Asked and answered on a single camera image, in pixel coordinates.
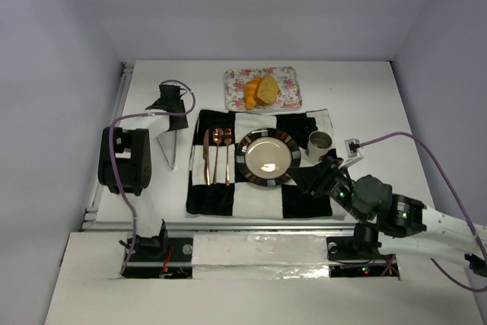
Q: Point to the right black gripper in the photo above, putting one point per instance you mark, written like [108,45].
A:
[319,180]

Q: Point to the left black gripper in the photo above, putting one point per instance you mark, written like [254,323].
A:
[170,103]

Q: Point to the sliced bread loaf piece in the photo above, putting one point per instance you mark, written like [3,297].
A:
[267,91]

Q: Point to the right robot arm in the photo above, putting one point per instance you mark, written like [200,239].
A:
[389,223]

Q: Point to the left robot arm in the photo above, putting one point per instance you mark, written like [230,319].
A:
[125,165]

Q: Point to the metal cup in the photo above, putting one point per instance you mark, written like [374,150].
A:
[319,144]

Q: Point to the copper knife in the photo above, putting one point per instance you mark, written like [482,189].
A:
[206,157]

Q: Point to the copper spoon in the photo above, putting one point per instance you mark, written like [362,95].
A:
[218,135]

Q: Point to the copper fork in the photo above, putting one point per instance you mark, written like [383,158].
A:
[227,141]

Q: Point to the beige plate with dark rim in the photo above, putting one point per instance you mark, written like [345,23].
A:
[264,157]

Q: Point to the orange striped croissant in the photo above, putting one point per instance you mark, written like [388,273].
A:
[249,92]

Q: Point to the floral rectangular tray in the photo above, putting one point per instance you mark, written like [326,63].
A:
[288,99]

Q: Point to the black white checkered placemat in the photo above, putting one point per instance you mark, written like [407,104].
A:
[242,199]

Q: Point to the silver foil covered panel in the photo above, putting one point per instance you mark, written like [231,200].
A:
[259,256]

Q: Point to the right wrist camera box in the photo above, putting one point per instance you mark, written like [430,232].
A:
[352,148]

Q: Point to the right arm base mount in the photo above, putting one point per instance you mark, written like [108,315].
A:
[358,256]

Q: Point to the aluminium rail frame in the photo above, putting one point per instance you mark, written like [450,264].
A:
[363,102]

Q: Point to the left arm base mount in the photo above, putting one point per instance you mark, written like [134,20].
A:
[160,257]

